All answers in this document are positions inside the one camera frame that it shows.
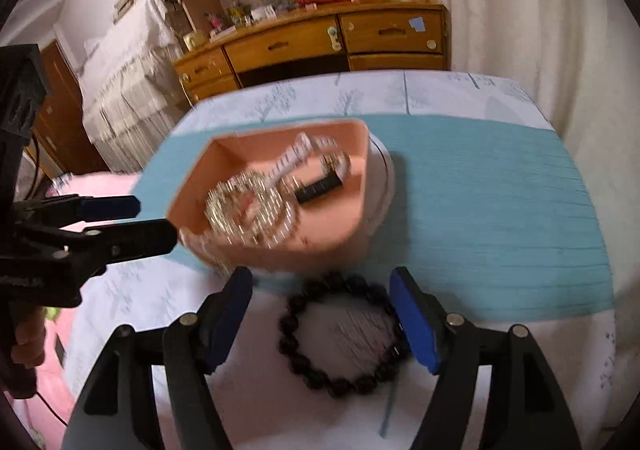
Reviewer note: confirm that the pink plastic tray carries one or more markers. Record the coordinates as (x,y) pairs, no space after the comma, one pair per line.
(320,240)

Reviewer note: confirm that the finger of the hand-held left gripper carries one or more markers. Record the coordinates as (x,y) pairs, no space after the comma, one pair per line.
(110,207)
(140,240)

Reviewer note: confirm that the white floral curtain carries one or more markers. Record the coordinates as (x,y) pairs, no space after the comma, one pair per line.
(550,30)

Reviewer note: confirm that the small glass bottle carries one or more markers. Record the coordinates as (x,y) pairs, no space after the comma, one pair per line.
(238,14)

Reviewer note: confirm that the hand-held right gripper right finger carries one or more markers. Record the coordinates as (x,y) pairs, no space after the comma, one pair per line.
(415,325)

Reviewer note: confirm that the wooden desk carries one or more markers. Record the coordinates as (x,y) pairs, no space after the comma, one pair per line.
(295,42)

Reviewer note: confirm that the white round stand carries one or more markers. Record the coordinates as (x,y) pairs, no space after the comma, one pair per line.
(382,180)

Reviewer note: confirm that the cream small box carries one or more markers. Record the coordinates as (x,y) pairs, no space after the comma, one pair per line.
(194,40)

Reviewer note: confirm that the pink smart band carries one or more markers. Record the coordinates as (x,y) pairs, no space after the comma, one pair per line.
(320,190)

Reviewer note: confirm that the green leaf-shaped object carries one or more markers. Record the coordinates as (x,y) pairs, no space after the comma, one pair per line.
(51,314)

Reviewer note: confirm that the person's left hand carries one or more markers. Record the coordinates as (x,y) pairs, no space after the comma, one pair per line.
(30,345)

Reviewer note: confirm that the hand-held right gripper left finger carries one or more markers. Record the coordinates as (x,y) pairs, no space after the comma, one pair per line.
(227,325)

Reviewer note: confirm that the brown wooden door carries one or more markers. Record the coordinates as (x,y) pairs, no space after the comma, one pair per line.
(60,130)

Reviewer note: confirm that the white lace cover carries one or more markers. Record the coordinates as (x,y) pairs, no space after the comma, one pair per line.
(125,95)

